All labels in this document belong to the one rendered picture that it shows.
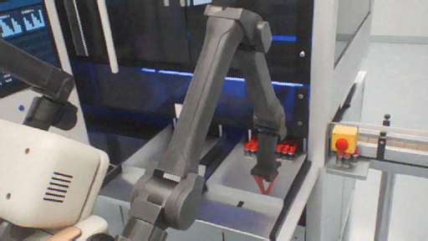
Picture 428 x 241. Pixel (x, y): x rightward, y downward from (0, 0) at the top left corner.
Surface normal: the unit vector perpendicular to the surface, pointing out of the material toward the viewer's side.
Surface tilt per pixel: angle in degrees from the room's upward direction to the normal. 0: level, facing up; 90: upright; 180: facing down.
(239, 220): 0
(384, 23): 90
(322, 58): 90
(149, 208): 37
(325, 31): 90
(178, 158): 48
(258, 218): 0
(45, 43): 90
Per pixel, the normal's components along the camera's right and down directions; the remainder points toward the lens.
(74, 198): 0.86, 0.18
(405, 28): -0.42, 0.44
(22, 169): -0.42, -0.29
